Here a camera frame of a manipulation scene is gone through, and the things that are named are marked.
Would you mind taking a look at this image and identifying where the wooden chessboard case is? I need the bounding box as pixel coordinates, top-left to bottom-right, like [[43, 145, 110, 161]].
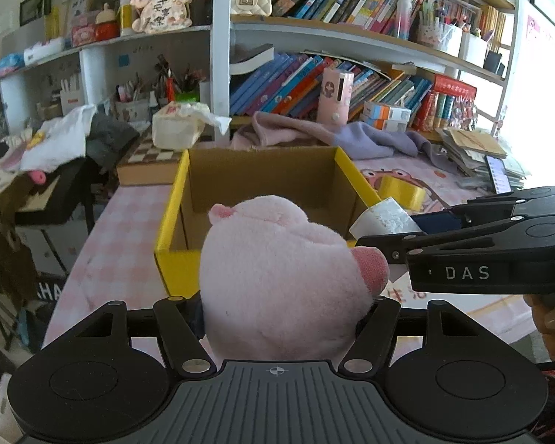
[[115, 141, 188, 186]]

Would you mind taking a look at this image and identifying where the green brush holder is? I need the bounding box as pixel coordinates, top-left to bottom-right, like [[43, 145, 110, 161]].
[[155, 53, 207, 103]]

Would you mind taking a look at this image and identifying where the pink gift box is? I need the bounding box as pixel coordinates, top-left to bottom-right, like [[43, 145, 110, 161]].
[[70, 11, 98, 47]]

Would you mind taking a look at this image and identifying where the pink checked tablecloth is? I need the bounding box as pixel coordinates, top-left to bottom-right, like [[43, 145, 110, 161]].
[[41, 148, 551, 366]]

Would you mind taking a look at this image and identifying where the purple cloth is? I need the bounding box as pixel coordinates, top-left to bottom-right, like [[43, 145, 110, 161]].
[[333, 121, 458, 169]]

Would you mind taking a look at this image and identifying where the cartoon pen box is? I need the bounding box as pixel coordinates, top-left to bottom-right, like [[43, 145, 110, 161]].
[[113, 81, 151, 123]]

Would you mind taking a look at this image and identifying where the black picture frame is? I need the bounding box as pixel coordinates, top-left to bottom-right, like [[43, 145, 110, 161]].
[[19, 0, 51, 26]]

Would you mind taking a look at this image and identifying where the cream tissue box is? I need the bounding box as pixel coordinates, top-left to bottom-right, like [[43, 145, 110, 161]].
[[152, 101, 232, 149]]

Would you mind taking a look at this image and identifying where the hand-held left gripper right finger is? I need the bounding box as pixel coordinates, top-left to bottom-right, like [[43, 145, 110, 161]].
[[337, 297, 514, 376]]

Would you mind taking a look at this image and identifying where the pink glitter tube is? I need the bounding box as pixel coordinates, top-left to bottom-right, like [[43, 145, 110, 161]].
[[395, 0, 414, 40]]

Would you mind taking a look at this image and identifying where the pink cartoon desk mat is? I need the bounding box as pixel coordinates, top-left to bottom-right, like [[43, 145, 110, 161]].
[[351, 152, 542, 347]]

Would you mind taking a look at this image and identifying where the small black box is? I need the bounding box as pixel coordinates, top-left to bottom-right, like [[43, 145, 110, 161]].
[[483, 50, 505, 75]]

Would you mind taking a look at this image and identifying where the pink pig plush toy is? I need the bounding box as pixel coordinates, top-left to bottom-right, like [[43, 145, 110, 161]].
[[199, 195, 390, 361]]

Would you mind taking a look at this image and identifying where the pink cartoon cylinder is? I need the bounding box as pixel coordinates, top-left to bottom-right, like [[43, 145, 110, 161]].
[[317, 67, 354, 127]]

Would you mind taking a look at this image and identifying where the yellow cardboard box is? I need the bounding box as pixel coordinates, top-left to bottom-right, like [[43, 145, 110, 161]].
[[154, 147, 382, 297]]

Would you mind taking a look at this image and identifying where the yellow label bottle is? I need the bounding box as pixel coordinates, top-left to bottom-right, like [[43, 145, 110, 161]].
[[119, 0, 135, 35]]

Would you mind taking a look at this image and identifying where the red cream figurine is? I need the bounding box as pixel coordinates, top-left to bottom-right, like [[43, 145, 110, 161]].
[[95, 2, 121, 40]]

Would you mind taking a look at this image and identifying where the row of blue books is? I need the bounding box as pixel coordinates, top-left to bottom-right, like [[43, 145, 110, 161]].
[[230, 51, 433, 125]]

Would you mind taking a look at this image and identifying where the white patterned cloth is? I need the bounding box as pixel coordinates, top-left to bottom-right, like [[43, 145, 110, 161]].
[[0, 129, 33, 183]]

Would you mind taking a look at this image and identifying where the red boxed book set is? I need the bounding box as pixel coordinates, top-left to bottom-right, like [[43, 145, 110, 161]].
[[411, 74, 478, 132]]

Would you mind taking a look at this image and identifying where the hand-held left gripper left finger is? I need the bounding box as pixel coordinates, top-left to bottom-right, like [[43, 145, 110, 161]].
[[41, 292, 217, 376]]

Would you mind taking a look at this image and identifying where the grey lying book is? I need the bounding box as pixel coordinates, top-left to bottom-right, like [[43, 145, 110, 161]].
[[230, 44, 276, 75]]

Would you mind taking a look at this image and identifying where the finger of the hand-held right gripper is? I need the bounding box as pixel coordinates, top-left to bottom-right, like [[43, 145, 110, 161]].
[[355, 215, 555, 265], [414, 186, 555, 235]]

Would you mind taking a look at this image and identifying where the orange white small box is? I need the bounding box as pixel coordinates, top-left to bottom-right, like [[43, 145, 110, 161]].
[[367, 101, 412, 122], [361, 118, 408, 133]]

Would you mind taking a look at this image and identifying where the yellow tape roll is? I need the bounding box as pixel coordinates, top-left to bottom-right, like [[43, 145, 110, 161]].
[[379, 174, 430, 214]]

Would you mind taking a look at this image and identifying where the blue packet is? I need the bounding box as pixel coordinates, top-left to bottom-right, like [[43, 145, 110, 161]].
[[0, 53, 26, 77]]

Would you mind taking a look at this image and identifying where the brown cloth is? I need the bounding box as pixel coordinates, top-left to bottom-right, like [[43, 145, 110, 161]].
[[0, 176, 40, 306]]

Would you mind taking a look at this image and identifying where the white shirt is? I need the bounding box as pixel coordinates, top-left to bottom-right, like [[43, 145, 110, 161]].
[[21, 104, 97, 173]]

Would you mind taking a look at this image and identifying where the white red paper box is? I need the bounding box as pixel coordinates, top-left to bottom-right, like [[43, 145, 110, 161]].
[[59, 74, 85, 116]]

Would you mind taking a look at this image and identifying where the white pen cup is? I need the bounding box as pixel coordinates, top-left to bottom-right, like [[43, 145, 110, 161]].
[[416, 4, 463, 54]]

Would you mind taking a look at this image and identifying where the stack of papers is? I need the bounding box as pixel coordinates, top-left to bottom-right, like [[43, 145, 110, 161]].
[[437, 127, 530, 190]]

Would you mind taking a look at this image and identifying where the pink towel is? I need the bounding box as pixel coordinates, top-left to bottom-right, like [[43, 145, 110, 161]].
[[231, 111, 347, 151]]

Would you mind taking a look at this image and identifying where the grey cloth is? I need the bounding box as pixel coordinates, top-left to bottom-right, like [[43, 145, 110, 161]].
[[85, 113, 139, 167]]

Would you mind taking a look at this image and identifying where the smartphone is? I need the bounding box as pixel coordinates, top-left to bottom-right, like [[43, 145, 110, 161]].
[[485, 154, 514, 194]]

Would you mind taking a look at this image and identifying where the white shelf unit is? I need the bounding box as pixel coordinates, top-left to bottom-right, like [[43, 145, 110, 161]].
[[0, 0, 528, 149]]

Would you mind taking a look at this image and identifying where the white storage box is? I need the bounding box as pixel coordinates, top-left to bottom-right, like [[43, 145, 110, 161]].
[[460, 32, 488, 68]]

